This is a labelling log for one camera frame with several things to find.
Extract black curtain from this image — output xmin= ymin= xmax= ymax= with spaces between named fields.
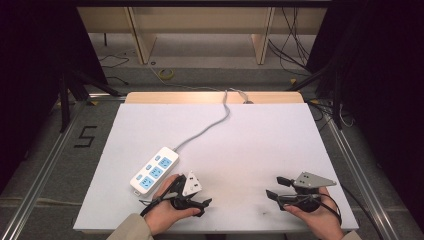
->
xmin=0 ymin=0 xmax=108 ymax=194
xmin=304 ymin=0 xmax=424 ymax=221

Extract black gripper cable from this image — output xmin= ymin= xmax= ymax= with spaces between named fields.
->
xmin=293 ymin=192 xmax=343 ymax=226
xmin=139 ymin=193 xmax=181 ymax=218

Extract light wooden shelf unit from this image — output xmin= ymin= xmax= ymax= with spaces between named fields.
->
xmin=77 ymin=6 xmax=328 ymax=66

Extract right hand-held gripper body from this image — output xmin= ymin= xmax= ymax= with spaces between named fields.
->
xmin=282 ymin=171 xmax=337 ymax=214

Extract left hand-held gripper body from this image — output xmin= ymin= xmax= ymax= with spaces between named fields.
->
xmin=169 ymin=170 xmax=204 ymax=212

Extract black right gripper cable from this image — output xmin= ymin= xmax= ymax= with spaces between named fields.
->
xmin=293 ymin=192 xmax=343 ymax=226

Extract thin black floor cable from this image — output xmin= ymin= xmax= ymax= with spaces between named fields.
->
xmin=98 ymin=54 xmax=131 ymax=86

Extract person's right hand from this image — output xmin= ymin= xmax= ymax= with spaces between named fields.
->
xmin=284 ymin=187 xmax=345 ymax=240

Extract white cable with grey plug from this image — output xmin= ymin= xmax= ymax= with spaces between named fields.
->
xmin=229 ymin=87 xmax=255 ymax=105

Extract grey power strip cable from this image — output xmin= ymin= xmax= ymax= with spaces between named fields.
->
xmin=148 ymin=60 xmax=232 ymax=153

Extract bundle of black floor cables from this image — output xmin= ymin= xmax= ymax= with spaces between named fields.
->
xmin=267 ymin=6 xmax=322 ymax=77

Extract beige floor cable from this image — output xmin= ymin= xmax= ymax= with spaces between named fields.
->
xmin=0 ymin=195 xmax=83 ymax=207

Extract person's left hand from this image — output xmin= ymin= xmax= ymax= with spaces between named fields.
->
xmin=144 ymin=174 xmax=201 ymax=236

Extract black metal stand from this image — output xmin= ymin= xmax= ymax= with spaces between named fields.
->
xmin=285 ymin=56 xmax=345 ymax=130
xmin=57 ymin=68 xmax=124 ymax=134

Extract white power strip blue sockets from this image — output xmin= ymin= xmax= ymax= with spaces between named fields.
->
xmin=129 ymin=146 xmax=180 ymax=196

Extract aluminium floor rail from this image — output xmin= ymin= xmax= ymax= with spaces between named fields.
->
xmin=320 ymin=111 xmax=403 ymax=240
xmin=0 ymin=99 xmax=88 ymax=240

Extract wooden table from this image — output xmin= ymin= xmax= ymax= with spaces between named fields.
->
xmin=124 ymin=91 xmax=305 ymax=105

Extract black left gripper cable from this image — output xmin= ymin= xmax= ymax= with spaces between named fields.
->
xmin=139 ymin=193 xmax=181 ymax=218

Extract yellow tape roll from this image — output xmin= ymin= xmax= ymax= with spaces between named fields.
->
xmin=157 ymin=67 xmax=175 ymax=81

